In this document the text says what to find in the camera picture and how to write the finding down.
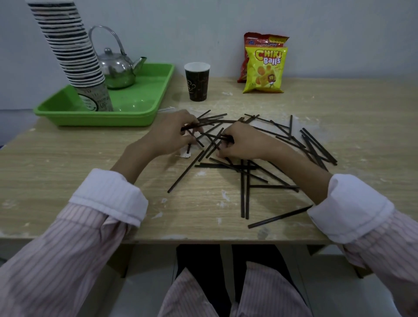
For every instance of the yellow snack bag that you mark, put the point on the yellow snack bag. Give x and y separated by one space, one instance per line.
264 75

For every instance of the green plastic tray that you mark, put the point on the green plastic tray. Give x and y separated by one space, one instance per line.
143 94

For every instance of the red snack bag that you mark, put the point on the red snack bag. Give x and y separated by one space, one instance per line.
261 38

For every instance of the person's right hand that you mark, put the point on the person's right hand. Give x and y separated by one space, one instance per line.
251 143

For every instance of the white paper scrap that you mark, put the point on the white paper scrap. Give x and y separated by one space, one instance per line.
185 154

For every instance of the stack of paper cups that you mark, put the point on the stack of paper cups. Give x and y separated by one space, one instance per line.
72 49

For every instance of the person's right forearm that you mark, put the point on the person's right forearm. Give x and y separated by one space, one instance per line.
303 169

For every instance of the light wooden table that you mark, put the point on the light wooden table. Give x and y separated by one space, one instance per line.
65 169

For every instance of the black trousers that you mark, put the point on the black trousers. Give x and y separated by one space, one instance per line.
202 261

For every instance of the person's left hand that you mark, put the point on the person's left hand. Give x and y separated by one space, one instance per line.
169 134

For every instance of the person's left forearm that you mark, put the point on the person's left forearm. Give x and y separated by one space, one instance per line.
130 163

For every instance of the pile of black straws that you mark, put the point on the pile of black straws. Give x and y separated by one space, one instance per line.
242 196

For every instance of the steel kettle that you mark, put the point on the steel kettle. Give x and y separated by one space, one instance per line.
117 72

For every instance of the pink striped shirt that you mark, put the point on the pink striped shirt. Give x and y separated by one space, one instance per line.
267 294

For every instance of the dark brown paper cup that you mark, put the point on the dark brown paper cup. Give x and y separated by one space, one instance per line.
197 85

